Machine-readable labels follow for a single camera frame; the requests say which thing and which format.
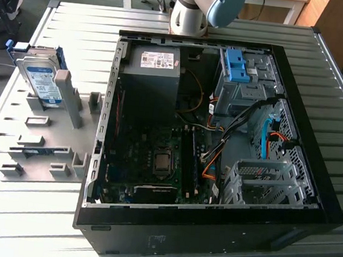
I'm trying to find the brown wooden cabinet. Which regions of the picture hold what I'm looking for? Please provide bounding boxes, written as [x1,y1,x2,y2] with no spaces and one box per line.
[293,0,343,70]

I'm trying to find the blue wire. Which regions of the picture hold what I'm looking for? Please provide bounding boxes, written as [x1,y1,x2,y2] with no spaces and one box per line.
[259,112,279,161]

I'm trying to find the wire bundle with white plug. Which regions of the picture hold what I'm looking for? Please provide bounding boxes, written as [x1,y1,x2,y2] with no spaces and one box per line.
[198,136,230,168]

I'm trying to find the orange wire with black plug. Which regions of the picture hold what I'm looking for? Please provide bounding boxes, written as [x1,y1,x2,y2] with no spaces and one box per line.
[266,131,298,152]

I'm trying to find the multicolour power wire bundle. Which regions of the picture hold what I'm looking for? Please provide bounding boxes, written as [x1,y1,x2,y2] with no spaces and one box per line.
[174,112,227,134]

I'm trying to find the black graphics card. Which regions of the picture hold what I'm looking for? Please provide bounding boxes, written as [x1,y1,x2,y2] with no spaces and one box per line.
[131,182,179,208]

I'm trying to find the hard disk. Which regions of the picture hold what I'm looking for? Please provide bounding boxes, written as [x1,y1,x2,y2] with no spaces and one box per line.
[0,39,70,109]

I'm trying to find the blue plastic bay latch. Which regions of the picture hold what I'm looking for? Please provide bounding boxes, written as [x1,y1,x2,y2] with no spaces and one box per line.
[223,48,255,85]

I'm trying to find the metal disk bay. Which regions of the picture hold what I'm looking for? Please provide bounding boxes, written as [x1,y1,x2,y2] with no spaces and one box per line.
[220,154,312,213]

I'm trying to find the black RAM stick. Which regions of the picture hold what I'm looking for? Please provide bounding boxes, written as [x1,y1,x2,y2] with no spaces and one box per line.
[175,125,198,199]

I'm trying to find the blue RAM stick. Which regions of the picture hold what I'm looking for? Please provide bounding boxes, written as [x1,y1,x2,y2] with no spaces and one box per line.
[9,143,68,158]

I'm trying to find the black cable bundle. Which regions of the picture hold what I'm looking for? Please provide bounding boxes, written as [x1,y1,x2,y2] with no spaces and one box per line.
[217,92,280,151]

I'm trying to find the silver CPU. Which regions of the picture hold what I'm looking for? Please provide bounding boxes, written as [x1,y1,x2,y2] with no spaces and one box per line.
[154,152,173,171]

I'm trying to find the grey power supply unit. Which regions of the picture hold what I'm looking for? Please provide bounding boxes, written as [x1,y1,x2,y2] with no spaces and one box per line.
[114,41,183,126]

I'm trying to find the black mesh wastebasket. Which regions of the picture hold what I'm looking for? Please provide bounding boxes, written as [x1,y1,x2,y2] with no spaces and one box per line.
[0,18,20,52]

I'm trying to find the CPU socket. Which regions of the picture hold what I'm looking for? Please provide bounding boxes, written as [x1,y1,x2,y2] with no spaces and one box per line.
[149,145,179,180]

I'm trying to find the black PC case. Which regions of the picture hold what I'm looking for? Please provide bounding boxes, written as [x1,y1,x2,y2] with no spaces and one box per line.
[70,26,343,257]

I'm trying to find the tall metal drive cage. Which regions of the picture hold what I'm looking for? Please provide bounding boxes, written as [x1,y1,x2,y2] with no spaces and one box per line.
[211,47,289,122]

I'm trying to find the orange looped wires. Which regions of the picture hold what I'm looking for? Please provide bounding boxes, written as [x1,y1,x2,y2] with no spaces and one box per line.
[201,155,220,181]

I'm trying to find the thin yellow wire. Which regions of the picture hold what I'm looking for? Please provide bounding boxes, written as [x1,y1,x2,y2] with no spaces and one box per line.
[175,69,207,116]

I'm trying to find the grey parts rack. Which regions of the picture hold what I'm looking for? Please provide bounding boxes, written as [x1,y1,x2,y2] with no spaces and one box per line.
[0,64,108,191]

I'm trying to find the green motherboard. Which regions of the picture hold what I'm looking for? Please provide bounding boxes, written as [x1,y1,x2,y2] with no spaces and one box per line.
[100,118,221,214]

